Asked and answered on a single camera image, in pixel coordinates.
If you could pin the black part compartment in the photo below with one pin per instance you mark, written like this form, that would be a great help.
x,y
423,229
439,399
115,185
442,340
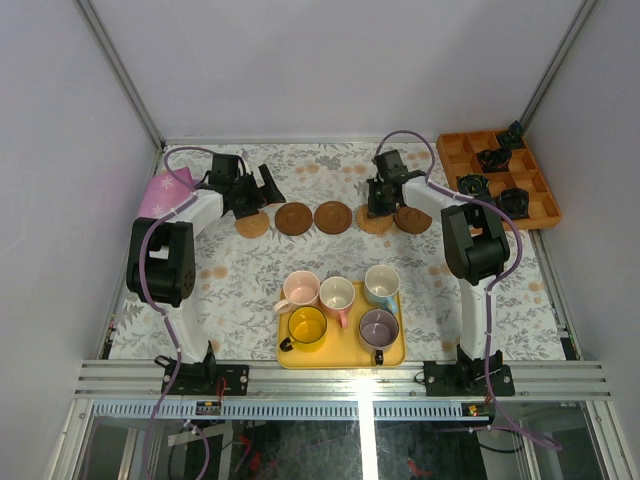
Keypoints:
x,y
494,161
514,202
512,138

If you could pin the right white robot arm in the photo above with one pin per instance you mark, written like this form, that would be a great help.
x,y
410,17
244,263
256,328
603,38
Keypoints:
x,y
475,247

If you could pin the pink purple folded cloth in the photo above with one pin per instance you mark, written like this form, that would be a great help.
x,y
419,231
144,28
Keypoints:
x,y
164,192

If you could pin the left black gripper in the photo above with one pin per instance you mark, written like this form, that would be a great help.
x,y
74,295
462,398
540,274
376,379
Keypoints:
x,y
255,189

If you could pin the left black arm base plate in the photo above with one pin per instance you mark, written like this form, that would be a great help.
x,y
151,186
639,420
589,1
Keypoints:
x,y
221,380

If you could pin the black part top compartment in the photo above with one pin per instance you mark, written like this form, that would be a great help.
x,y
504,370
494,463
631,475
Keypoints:
x,y
512,138

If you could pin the black part lower compartment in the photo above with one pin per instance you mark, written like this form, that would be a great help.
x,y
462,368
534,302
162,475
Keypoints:
x,y
514,202

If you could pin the orange compartment tray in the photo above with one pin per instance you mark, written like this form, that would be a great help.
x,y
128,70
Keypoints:
x,y
458,155

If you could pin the aluminium front rail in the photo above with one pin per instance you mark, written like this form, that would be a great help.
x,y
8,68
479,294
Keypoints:
x,y
533,381

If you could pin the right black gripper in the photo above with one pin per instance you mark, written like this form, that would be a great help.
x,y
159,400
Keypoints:
x,y
375,210

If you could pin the light pink mug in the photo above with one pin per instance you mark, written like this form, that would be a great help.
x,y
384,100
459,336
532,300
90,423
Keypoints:
x,y
301,288

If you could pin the brown wooden coaster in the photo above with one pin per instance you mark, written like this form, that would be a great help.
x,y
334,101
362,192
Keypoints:
x,y
411,220
293,219
333,217

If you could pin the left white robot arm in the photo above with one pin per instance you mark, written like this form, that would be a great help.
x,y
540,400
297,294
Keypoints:
x,y
176,208

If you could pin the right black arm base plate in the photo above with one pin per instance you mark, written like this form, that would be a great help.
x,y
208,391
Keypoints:
x,y
440,377

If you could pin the light blue mug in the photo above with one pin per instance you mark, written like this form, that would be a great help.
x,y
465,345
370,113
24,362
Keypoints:
x,y
381,285

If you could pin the black yellow part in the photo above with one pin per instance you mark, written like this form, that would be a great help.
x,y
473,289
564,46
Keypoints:
x,y
473,185

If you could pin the yellow plastic tray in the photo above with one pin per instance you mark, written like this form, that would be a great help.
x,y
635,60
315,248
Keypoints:
x,y
341,348

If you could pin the purple mug black handle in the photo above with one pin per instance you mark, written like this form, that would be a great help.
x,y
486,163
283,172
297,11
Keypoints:
x,y
378,329

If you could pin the woven rattan coaster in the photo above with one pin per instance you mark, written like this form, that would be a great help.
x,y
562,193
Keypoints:
x,y
253,226
372,225

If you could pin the yellow mug black handle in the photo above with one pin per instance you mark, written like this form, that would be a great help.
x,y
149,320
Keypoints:
x,y
306,330

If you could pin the white mug pink handle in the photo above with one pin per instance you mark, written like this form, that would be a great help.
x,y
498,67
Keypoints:
x,y
337,295

